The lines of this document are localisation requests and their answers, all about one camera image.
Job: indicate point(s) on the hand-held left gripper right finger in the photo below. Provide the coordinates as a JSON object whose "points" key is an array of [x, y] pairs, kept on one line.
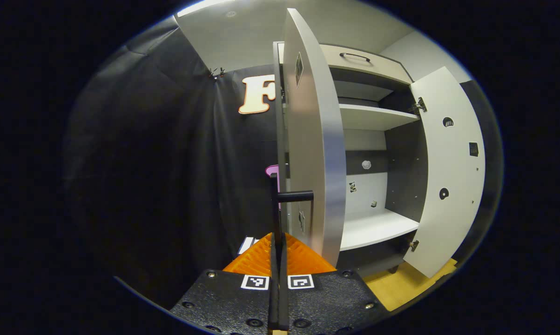
{"points": [[331, 298]]}

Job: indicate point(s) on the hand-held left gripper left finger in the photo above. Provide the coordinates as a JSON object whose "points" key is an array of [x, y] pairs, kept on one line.
{"points": [[224, 302]]}

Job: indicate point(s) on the beige double-door shoe cabinet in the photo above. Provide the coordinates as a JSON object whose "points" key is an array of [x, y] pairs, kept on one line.
{"points": [[403, 167]]}

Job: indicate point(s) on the beige cabinet door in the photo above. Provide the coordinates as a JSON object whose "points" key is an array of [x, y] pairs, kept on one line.
{"points": [[314, 139], [452, 163]]}

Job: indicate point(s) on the white cabinet shelf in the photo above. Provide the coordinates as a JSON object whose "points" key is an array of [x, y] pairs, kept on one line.
{"points": [[373, 116], [373, 228]]}

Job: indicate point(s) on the metal door hinge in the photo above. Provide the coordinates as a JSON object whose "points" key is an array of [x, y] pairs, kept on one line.
{"points": [[414, 245], [419, 105]]}

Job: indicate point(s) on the beige cabinet drawer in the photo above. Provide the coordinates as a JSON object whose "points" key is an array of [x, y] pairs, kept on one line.
{"points": [[377, 70]]}

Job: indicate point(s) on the small white card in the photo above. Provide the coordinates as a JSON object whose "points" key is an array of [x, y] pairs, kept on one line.
{"points": [[247, 245]]}

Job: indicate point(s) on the black backdrop cloth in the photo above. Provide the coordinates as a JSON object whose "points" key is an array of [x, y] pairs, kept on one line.
{"points": [[145, 163]]}

